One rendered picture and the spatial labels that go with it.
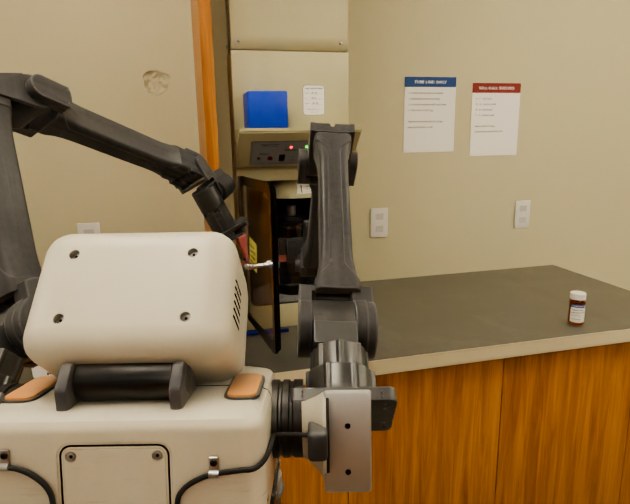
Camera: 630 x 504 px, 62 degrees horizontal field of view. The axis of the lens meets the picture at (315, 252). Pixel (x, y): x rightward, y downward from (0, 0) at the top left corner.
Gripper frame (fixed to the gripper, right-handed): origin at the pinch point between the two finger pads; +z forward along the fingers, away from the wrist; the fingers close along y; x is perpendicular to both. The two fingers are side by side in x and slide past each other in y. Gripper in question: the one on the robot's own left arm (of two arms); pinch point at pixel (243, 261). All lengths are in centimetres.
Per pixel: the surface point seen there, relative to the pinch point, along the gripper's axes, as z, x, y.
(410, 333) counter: 44, -3, -31
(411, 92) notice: -8, -58, -90
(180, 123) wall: -34, -66, -10
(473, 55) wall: -9, -55, -118
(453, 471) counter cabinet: 81, 8, -22
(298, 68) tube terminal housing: -33, -20, -40
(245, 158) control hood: -19.3, -16.6, -15.0
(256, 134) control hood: -23.9, -10.3, -19.1
